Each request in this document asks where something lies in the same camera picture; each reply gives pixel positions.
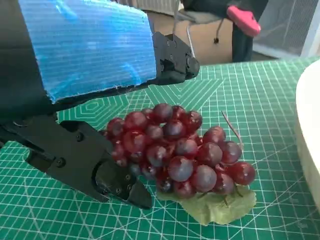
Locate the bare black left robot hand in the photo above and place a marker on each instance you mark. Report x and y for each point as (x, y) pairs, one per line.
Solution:
(87, 50)

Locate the red toy grape bunch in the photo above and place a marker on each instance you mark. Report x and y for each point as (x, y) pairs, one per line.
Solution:
(180, 147)

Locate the white plate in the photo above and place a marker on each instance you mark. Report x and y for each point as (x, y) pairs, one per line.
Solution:
(310, 125)

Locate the chair with silver legs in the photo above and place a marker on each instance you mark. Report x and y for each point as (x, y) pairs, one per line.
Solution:
(200, 17)

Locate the brown cardboard box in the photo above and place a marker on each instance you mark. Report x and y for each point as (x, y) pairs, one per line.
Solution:
(207, 50)

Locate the person with pink slippers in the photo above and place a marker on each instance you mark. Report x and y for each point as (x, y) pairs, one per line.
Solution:
(242, 47)

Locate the green cutting mat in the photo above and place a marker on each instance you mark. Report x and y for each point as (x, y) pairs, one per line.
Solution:
(250, 100)

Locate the white mesh cabinet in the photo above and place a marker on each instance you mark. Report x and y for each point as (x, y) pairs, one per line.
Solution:
(287, 25)

